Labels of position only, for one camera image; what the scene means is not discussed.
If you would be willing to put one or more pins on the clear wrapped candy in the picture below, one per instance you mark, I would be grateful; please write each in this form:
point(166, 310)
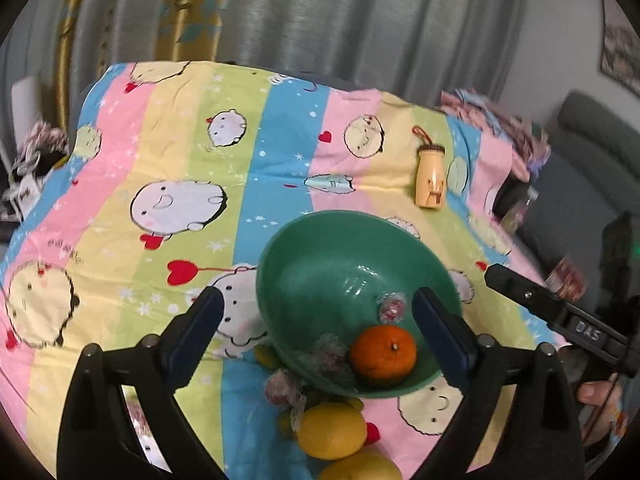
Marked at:
point(327, 355)

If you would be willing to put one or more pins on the dark bottles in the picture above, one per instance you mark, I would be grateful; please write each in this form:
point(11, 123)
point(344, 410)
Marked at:
point(515, 207)

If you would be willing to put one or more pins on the pile of patterned clothes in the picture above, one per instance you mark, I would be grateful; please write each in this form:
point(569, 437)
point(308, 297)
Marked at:
point(510, 130)

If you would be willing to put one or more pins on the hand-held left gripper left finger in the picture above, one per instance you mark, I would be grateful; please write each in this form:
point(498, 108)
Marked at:
point(200, 327)

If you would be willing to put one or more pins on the red snack packet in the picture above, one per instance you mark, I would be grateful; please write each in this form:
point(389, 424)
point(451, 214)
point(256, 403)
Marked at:
point(565, 277)

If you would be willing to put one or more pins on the green plastic bowl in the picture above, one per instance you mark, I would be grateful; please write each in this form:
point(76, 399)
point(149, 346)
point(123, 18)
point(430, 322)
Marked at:
point(325, 260)

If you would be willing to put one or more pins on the red wrapped candy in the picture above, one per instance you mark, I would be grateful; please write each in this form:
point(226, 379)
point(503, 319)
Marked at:
point(281, 390)
point(392, 310)

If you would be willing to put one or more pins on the yellow cartoon bottle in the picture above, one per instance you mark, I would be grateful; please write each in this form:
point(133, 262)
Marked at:
point(430, 180)

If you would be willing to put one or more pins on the person's right hand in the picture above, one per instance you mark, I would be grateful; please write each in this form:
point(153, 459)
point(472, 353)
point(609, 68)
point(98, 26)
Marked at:
point(602, 402)

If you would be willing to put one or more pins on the grey sofa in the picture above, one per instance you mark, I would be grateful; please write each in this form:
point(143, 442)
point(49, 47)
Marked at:
point(590, 160)

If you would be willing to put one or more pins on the orange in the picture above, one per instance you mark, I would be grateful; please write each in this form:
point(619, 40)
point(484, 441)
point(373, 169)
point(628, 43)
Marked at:
point(382, 355)

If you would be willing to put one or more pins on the pink crumpled cloth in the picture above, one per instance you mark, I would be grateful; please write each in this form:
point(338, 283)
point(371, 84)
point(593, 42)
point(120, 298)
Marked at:
point(45, 140)

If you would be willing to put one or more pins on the striped cartoon printed blanket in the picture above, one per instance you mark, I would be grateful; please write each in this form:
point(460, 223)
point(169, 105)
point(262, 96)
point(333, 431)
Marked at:
point(175, 135)

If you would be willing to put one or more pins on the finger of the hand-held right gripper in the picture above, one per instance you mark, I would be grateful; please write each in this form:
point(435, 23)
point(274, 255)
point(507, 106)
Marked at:
point(525, 295)

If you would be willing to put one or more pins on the yellow lemon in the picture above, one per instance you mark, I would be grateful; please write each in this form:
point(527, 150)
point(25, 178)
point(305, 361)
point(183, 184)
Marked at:
point(360, 467)
point(330, 430)

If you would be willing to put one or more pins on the small green lime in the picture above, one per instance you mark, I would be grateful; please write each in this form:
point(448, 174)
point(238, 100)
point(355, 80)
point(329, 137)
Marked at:
point(286, 425)
point(265, 357)

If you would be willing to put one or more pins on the grey curtain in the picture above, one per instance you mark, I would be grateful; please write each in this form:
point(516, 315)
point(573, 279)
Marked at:
point(350, 20)

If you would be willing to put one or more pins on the yellow patterned curtain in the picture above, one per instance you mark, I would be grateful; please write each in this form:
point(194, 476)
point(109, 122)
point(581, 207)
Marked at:
point(195, 10)

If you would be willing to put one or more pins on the framed wall picture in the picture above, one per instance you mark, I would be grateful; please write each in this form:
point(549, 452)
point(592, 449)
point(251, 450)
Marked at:
point(622, 40)

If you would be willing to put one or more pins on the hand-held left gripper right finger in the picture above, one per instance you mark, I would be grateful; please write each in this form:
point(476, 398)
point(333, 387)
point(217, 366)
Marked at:
point(440, 340)

